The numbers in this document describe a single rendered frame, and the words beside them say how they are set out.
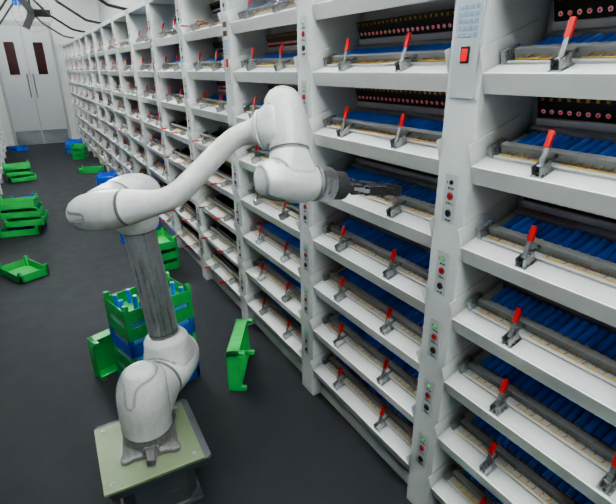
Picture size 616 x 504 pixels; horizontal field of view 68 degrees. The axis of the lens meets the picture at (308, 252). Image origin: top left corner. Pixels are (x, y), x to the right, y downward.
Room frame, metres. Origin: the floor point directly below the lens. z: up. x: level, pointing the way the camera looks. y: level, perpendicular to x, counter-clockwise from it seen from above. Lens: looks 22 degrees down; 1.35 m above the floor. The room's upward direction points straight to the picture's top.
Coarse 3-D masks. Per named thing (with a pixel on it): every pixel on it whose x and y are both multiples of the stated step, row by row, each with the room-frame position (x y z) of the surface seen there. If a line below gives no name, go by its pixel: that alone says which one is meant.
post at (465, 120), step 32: (512, 0) 1.08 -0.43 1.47; (544, 0) 1.13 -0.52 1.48; (544, 32) 1.14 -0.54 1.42; (480, 64) 1.05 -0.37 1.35; (448, 96) 1.12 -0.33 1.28; (480, 96) 1.05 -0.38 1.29; (512, 96) 1.10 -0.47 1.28; (448, 128) 1.11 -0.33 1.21; (480, 128) 1.06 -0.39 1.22; (448, 160) 1.10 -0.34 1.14; (480, 192) 1.07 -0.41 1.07; (448, 224) 1.08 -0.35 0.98; (448, 288) 1.06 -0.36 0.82; (448, 320) 1.05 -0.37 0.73; (448, 352) 1.05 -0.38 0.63; (416, 416) 1.12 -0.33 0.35; (416, 448) 1.11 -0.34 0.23; (416, 480) 1.10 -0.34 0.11
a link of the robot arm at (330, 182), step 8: (320, 168) 1.15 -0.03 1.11; (328, 168) 1.16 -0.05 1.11; (328, 176) 1.14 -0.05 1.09; (336, 176) 1.15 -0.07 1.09; (328, 184) 1.13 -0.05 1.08; (336, 184) 1.14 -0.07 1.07; (320, 192) 1.12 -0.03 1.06; (328, 192) 1.13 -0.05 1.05; (336, 192) 1.14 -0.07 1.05; (320, 200) 1.14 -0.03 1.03; (328, 200) 1.15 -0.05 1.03
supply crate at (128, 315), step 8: (168, 272) 1.92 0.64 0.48; (168, 280) 1.92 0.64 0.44; (136, 288) 1.83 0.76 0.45; (176, 288) 1.88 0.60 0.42; (184, 288) 1.83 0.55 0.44; (104, 296) 1.72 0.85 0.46; (112, 296) 1.75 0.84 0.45; (120, 296) 1.78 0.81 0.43; (176, 296) 1.75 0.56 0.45; (184, 296) 1.77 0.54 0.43; (112, 304) 1.67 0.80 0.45; (128, 304) 1.76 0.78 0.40; (176, 304) 1.75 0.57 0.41; (112, 312) 1.68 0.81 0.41; (120, 312) 1.61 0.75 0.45; (128, 312) 1.60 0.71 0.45; (136, 312) 1.62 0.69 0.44; (120, 320) 1.63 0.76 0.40; (128, 320) 1.60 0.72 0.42; (136, 320) 1.62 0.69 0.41
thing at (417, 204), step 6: (384, 198) 1.40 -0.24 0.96; (390, 198) 1.38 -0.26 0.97; (396, 198) 1.35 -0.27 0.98; (402, 198) 1.33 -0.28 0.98; (408, 198) 1.32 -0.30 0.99; (402, 204) 1.33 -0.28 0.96; (408, 204) 1.31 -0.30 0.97; (414, 204) 1.28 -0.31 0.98; (420, 204) 1.26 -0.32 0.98; (426, 204) 1.25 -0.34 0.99; (432, 204) 1.24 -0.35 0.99; (420, 210) 1.25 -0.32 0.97; (426, 210) 1.25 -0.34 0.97; (432, 210) 1.22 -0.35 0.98
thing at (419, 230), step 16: (368, 160) 1.65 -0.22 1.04; (416, 176) 1.43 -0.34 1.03; (352, 208) 1.44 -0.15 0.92; (368, 208) 1.38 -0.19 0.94; (384, 208) 1.35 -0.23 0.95; (384, 224) 1.31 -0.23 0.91; (400, 224) 1.23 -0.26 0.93; (416, 224) 1.21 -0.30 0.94; (432, 224) 1.13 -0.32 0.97; (416, 240) 1.19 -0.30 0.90
